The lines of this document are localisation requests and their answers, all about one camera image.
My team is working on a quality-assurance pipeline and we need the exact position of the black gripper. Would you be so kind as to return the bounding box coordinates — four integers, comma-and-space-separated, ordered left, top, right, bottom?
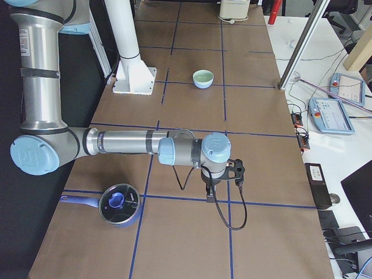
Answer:
201, 172, 221, 202

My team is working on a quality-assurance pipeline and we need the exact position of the blue bowl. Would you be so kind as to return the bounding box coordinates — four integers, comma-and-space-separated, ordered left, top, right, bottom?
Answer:
193, 73, 214, 89

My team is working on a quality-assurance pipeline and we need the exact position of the green bowl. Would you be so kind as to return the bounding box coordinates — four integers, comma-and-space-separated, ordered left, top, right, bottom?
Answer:
192, 69, 214, 84

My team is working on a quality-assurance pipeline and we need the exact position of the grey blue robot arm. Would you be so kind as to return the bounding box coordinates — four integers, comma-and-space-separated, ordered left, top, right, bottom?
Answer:
8, 1, 234, 201

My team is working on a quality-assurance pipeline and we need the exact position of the blue saucepan with lid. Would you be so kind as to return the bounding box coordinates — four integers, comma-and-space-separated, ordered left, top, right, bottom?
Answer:
60, 184, 142, 227

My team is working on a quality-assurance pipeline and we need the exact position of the black power adapter box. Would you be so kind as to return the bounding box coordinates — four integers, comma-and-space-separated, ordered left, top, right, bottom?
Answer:
305, 163, 332, 210

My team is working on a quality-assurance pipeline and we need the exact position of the orange black connector strip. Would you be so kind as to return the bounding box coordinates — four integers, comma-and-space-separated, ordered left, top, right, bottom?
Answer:
291, 112, 310, 153

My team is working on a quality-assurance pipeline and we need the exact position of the near teach pendant tablet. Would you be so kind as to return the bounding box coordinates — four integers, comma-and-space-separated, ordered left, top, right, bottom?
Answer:
308, 98, 355, 135

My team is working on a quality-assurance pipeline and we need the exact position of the teach pendant tablet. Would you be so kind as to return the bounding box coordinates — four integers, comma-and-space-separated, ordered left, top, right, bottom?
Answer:
308, 98, 355, 135
330, 73, 366, 106

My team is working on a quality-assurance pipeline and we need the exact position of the black monitor corner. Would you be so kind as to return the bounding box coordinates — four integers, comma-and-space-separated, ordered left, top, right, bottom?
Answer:
341, 165, 371, 237

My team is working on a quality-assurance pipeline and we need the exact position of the far teach pendant tablet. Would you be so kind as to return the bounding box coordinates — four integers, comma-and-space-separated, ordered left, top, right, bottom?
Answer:
330, 73, 366, 106

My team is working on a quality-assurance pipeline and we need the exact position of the silver toaster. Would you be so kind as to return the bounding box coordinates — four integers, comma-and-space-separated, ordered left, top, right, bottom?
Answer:
219, 0, 250, 20

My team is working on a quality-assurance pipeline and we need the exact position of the red cylinder bottle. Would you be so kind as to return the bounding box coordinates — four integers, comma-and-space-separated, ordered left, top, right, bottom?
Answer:
268, 0, 282, 25

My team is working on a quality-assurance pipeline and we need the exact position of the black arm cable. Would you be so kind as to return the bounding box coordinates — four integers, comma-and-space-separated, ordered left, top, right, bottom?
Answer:
172, 165, 248, 231

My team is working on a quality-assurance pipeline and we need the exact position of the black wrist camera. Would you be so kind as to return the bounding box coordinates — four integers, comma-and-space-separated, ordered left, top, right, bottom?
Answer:
223, 159, 245, 186

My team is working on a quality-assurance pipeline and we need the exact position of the white camera pole mount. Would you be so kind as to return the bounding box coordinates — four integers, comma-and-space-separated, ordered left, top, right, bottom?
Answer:
105, 0, 157, 95

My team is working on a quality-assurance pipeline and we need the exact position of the aluminium frame post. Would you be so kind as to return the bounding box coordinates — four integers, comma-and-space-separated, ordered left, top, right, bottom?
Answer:
278, 0, 330, 90

